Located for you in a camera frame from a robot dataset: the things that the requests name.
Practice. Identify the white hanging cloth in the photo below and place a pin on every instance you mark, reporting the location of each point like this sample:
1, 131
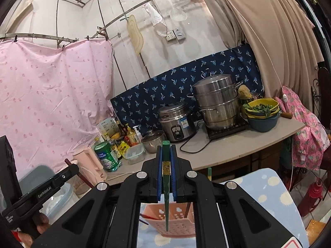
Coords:
156, 18

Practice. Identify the stainless steel steamer pot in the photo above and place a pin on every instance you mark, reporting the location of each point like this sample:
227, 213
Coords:
217, 100

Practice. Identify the pink floral garment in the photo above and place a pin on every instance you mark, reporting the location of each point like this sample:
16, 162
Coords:
305, 129

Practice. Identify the small pot with glass lid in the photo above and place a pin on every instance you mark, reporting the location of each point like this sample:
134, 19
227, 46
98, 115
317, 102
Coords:
152, 140

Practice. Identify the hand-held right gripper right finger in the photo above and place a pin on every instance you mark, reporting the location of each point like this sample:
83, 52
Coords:
172, 180

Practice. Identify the dark sauce bottle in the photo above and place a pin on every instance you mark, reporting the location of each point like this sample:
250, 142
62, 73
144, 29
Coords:
120, 128

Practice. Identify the dark brown chopstick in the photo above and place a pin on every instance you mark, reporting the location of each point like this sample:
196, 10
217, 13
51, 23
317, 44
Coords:
82, 179
187, 209

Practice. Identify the clear food container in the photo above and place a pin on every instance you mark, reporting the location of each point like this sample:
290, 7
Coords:
135, 154

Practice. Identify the red thermos flask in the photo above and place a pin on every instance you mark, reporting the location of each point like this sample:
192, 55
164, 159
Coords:
311, 199

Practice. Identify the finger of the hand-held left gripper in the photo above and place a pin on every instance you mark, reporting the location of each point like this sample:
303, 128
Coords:
68, 174

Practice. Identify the pink perforated utensil basket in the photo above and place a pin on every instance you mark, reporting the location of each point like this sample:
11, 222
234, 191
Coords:
178, 222

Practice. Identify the yellow basin with greens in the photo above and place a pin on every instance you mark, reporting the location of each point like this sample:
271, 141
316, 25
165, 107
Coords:
261, 107

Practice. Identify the pink electric kettle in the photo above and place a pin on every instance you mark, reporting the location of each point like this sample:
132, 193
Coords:
89, 165

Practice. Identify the navy floral cloth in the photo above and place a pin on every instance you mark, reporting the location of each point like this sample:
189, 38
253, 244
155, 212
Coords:
181, 77

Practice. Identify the dark metal chair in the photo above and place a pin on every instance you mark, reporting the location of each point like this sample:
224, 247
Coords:
324, 95

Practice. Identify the green canister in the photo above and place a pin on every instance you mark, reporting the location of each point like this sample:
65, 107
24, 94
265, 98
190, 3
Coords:
106, 157

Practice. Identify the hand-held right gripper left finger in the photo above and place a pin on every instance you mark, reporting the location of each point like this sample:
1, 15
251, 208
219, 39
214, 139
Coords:
159, 180

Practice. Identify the beige curtain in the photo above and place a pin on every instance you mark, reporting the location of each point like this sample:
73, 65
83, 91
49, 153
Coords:
271, 31

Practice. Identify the tan loofah sponge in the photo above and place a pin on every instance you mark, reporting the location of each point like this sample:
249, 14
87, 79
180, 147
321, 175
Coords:
243, 91

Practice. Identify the hanging beige cutting board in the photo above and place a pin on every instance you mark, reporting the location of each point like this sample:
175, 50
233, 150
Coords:
135, 36

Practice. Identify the yellow dish soap bottle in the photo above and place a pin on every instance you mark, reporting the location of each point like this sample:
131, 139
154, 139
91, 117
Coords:
133, 137

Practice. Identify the green chopstick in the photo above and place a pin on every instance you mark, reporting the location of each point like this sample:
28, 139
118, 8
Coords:
209, 174
165, 211

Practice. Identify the silver rice cooker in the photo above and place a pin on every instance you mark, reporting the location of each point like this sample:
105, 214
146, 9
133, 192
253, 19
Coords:
175, 121

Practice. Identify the white hanging strainer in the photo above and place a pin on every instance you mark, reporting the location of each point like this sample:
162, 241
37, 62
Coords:
179, 14

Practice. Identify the black induction cooker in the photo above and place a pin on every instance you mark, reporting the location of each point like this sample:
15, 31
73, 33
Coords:
232, 130

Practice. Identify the person's left hand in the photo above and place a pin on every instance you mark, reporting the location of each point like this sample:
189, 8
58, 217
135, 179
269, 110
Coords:
41, 224

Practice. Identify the wall socket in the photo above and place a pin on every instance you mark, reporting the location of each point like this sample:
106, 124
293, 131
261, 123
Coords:
175, 35

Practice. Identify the yellow packet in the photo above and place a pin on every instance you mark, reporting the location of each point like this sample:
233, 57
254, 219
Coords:
123, 150

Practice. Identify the white plastic tub grey lid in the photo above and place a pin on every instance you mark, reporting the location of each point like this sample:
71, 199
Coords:
60, 199

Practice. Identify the pink dotted curtain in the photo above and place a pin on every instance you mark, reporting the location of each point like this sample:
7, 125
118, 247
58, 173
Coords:
51, 95

